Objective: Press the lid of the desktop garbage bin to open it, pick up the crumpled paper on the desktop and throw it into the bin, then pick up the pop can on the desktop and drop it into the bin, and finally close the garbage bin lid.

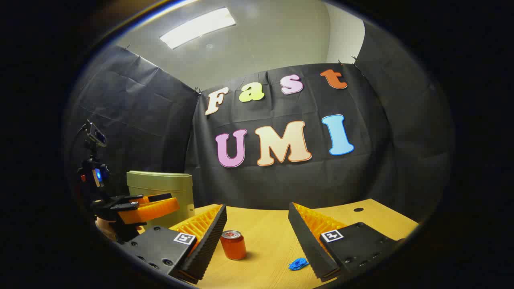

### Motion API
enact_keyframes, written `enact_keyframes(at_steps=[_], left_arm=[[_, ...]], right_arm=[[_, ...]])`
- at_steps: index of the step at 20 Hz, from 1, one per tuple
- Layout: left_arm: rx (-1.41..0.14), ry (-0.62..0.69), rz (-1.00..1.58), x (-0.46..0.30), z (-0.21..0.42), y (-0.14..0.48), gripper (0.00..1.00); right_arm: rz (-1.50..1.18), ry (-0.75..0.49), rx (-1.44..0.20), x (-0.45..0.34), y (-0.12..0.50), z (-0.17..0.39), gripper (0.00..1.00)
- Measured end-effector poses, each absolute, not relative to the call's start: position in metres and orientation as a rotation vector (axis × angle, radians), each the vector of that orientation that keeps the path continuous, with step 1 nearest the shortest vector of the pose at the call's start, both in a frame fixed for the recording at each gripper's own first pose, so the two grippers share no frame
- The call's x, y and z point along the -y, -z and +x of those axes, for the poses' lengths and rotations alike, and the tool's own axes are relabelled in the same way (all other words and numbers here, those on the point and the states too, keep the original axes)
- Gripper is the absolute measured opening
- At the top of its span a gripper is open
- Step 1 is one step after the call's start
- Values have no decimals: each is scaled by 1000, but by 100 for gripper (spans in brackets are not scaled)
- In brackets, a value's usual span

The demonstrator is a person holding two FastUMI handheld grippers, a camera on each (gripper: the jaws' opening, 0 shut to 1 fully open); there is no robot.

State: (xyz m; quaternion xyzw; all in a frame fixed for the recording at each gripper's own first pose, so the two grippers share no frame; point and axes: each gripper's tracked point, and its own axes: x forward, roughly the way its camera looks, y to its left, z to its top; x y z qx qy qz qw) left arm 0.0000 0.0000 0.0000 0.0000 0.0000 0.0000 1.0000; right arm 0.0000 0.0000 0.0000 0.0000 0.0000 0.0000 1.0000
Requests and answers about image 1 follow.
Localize wooden desktop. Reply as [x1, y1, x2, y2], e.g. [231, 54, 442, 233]
[177, 199, 420, 289]

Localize black backdrop cloth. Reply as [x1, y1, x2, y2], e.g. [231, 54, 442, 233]
[64, 22, 455, 225]

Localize green desktop garbage bin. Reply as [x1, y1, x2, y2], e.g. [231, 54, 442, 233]
[127, 171, 195, 230]

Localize ceiling light panel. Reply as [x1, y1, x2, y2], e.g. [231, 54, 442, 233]
[159, 7, 237, 50]

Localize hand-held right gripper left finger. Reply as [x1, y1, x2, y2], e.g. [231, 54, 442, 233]
[120, 204, 228, 285]

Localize orange pop can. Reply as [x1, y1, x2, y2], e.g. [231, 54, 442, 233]
[220, 230, 247, 261]

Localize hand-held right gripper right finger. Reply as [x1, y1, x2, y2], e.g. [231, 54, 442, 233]
[288, 202, 406, 282]

